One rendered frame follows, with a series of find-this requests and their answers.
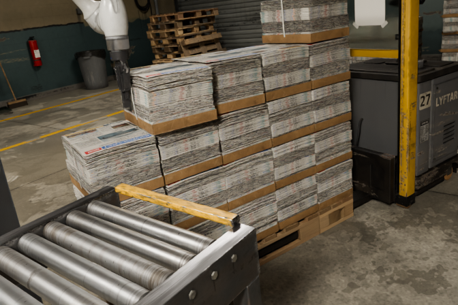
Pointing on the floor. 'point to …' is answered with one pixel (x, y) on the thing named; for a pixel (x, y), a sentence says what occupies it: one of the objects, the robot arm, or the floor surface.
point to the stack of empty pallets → (182, 21)
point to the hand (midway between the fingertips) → (126, 99)
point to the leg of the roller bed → (250, 294)
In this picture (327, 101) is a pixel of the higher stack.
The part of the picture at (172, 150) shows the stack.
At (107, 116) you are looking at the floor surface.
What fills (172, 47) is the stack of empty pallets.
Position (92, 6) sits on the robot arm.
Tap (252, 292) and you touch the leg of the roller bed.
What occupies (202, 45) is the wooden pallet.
